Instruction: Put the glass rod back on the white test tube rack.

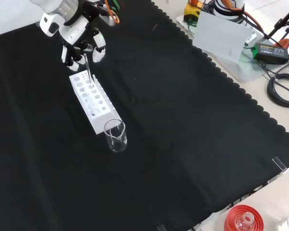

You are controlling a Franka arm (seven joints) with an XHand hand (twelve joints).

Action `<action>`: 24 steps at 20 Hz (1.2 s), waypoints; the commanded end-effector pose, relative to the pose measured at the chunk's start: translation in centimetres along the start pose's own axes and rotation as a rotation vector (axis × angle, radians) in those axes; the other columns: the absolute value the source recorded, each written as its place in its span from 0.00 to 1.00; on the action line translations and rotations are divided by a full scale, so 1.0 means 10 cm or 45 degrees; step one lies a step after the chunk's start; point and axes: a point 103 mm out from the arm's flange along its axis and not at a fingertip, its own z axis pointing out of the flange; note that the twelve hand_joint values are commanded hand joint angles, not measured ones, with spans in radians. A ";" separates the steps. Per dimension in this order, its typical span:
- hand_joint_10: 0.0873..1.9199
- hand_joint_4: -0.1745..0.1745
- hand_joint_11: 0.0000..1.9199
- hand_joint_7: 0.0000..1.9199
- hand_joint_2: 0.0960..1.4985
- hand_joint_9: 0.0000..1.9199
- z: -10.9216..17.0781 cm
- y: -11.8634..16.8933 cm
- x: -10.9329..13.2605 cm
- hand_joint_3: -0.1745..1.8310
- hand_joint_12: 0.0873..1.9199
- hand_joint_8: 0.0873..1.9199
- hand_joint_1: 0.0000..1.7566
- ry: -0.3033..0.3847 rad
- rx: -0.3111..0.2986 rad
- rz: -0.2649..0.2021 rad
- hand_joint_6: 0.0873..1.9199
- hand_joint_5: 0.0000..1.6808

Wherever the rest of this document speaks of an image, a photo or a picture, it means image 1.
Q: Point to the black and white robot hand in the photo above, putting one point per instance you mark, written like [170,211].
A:
[74,31]

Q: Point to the clear glass rod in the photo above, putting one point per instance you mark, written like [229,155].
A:
[88,69]

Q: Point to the white test tube rack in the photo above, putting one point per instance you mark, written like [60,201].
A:
[98,120]

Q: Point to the yellow stop button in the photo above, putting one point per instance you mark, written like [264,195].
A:
[191,12]

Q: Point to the clear glass beaker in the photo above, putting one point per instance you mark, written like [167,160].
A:
[116,142]

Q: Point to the black bench cloth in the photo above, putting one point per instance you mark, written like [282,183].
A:
[183,120]

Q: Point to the pale grey board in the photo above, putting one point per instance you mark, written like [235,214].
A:
[219,36]

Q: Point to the black power adapter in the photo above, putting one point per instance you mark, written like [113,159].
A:
[271,53]

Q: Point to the black tripod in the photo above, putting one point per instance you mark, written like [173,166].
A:
[283,21]

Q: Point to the orange clamp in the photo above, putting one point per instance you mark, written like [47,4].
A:
[283,42]

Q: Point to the clear acrylic cloth clip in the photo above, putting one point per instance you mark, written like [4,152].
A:
[279,164]
[161,227]

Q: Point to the clear round-bottom flask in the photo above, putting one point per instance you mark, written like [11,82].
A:
[244,221]

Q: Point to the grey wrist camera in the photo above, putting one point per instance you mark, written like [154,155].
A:
[109,21]

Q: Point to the grey metal base plate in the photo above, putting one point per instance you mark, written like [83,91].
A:
[250,69]

